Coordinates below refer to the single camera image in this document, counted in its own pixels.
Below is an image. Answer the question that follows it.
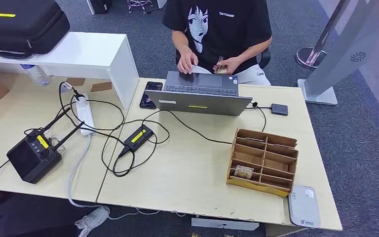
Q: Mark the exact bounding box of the person's right hand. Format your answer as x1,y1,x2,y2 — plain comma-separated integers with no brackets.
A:
177,49,199,75

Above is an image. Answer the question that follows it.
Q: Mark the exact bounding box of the person's left hand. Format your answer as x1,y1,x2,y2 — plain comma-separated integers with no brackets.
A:
213,56,242,75

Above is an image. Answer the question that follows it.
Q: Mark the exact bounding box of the stack of hotel cards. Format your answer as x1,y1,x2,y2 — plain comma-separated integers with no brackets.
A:
216,56,228,75

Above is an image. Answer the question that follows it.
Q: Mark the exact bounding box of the person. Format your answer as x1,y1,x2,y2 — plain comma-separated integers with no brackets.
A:
162,0,273,86

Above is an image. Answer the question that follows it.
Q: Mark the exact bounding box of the wooden card organizer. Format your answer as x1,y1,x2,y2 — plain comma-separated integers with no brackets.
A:
226,128,300,198

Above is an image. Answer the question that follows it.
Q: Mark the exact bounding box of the grey white card reader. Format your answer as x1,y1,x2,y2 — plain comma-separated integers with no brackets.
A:
287,185,321,229

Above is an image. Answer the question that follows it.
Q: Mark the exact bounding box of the grey laptop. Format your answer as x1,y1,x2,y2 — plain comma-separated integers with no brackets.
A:
145,71,253,117

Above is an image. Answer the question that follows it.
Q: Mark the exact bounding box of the black smartphone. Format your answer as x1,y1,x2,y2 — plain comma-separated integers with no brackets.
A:
139,81,164,109

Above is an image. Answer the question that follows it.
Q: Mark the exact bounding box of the small black box device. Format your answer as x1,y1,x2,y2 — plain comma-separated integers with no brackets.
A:
270,103,289,117

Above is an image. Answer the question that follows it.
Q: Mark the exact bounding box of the chrome chair base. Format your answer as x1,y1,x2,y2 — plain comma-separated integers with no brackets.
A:
127,0,154,15

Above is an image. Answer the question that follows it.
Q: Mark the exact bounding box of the brown cardboard piece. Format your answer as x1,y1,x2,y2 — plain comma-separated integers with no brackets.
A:
66,78,86,87
90,81,113,93

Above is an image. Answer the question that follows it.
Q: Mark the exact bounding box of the black power adapter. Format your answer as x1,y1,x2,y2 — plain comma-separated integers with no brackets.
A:
123,124,154,153

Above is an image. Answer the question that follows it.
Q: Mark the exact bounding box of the white desk shelf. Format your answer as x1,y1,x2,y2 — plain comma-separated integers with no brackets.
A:
0,32,140,112

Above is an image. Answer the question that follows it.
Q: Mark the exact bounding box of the grey kiosk stand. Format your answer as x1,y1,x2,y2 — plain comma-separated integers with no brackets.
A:
297,0,379,106

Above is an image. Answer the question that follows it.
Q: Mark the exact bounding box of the white power strip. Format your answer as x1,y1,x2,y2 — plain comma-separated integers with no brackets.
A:
76,93,96,137

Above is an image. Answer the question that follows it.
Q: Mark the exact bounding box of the white charger plug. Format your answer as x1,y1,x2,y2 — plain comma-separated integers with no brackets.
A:
60,81,74,94

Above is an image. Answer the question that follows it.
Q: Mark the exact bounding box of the clear plastic water bottle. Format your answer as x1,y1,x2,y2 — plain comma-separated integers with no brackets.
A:
20,64,52,87

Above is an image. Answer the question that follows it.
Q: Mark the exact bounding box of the clear plastic stand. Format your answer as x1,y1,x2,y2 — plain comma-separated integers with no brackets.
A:
49,136,67,154

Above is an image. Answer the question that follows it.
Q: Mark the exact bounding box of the white panel under desk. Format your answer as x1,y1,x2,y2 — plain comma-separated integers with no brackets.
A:
191,217,261,232

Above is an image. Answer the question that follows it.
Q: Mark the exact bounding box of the black carrying case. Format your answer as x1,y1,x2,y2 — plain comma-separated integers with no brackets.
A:
0,0,71,60

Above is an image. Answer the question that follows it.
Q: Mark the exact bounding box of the black controller with antennas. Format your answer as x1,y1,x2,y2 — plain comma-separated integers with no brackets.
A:
6,107,85,185

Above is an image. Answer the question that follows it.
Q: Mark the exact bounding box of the white sneaker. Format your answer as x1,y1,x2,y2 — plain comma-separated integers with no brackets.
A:
74,206,111,237

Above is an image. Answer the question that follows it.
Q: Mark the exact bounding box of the black device cable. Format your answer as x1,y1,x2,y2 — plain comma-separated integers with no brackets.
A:
142,102,272,145

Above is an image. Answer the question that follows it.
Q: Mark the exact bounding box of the chrome stanchion post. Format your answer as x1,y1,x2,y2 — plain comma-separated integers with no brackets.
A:
295,0,352,70

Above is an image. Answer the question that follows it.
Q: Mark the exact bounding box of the black adapter cable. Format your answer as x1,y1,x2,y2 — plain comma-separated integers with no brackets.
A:
58,81,171,178

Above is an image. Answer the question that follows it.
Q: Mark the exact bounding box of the white power strip cable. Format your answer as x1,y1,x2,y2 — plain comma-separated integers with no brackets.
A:
67,134,188,220

